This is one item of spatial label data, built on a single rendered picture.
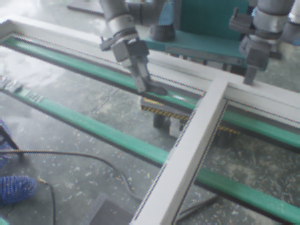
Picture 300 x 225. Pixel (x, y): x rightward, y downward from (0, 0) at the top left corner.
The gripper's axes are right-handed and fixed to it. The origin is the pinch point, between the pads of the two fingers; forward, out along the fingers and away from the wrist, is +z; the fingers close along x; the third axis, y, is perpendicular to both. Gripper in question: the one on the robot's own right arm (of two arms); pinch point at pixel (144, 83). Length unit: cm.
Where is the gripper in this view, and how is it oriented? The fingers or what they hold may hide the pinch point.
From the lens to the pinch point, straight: 70.5
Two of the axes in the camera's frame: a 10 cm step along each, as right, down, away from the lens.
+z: 3.7, 9.3, 1.0
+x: 4.3, -2.6, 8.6
